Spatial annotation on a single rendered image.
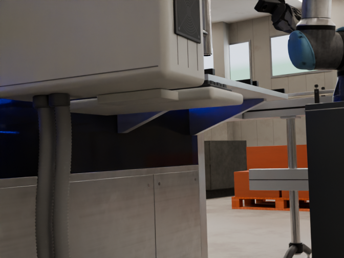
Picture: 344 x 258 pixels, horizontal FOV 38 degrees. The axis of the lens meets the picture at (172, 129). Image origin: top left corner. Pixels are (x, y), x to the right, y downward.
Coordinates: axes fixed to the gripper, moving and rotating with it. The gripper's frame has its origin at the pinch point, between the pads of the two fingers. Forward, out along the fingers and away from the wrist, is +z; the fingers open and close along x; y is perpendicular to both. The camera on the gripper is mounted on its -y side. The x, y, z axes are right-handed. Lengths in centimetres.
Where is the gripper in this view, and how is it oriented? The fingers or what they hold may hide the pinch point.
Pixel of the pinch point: (292, 28)
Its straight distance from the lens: 176.4
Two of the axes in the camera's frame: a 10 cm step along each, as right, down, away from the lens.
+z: 2.2, 6.3, -7.4
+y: 8.6, 2.3, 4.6
